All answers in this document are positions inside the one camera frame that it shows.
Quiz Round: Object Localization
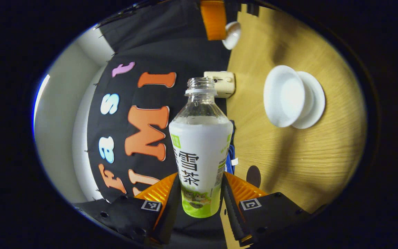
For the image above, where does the clear water bottle white label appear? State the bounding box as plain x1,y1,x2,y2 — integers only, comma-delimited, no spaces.
169,77,234,219

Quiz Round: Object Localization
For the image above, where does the black backdrop cloth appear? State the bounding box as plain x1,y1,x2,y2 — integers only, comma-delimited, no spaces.
73,0,243,242

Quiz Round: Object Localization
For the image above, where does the cream toaster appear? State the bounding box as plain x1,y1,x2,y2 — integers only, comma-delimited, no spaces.
204,71,236,99

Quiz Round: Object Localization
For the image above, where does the white saucer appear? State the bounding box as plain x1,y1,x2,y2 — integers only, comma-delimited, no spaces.
292,71,326,130

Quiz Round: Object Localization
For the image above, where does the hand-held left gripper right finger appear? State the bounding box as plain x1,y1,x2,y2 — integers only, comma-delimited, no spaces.
221,171,312,247

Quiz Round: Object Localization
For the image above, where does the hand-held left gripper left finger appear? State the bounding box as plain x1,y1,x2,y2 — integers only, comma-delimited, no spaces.
95,172,181,246

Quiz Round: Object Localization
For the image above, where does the blue cloth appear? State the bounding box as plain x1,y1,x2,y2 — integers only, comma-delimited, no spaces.
225,119,238,175

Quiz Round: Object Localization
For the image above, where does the white teacup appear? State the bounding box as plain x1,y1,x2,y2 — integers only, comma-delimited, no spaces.
263,65,315,128

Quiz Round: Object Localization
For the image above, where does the dark round coaster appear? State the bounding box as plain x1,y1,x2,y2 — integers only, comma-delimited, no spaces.
246,165,262,188

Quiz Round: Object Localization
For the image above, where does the white teacup lid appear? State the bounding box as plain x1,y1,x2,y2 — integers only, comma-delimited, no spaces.
221,21,242,50

